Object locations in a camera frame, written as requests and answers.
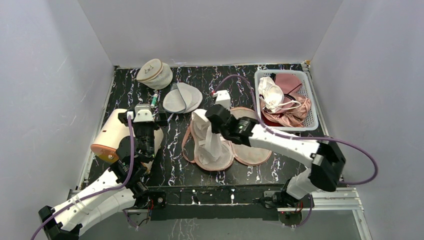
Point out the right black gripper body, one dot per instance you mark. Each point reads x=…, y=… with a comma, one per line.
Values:
x=216, y=115

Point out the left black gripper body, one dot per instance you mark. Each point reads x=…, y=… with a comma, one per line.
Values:
x=147, y=133

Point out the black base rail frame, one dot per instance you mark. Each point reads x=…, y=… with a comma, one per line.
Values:
x=246, y=201

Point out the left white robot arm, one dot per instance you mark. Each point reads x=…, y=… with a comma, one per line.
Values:
x=117, y=189

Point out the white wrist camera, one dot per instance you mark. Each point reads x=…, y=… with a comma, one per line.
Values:
x=222, y=97
x=140, y=113

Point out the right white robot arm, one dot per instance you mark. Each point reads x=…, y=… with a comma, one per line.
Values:
x=323, y=160

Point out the small green white tube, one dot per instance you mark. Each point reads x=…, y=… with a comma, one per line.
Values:
x=154, y=100

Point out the white plastic basket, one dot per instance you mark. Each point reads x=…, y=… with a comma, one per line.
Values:
x=311, y=123

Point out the peach floral mesh laundry bag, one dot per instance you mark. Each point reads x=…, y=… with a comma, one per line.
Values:
x=249, y=156

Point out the pink satin garment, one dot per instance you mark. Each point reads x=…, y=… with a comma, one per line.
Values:
x=290, y=85

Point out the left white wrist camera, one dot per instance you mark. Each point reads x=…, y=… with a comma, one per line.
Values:
x=140, y=113

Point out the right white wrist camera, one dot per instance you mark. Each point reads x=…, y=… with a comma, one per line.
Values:
x=222, y=97

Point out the white bra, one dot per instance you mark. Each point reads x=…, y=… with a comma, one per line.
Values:
x=273, y=97
x=211, y=151

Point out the white bra in basket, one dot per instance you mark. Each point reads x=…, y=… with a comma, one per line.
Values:
x=273, y=97

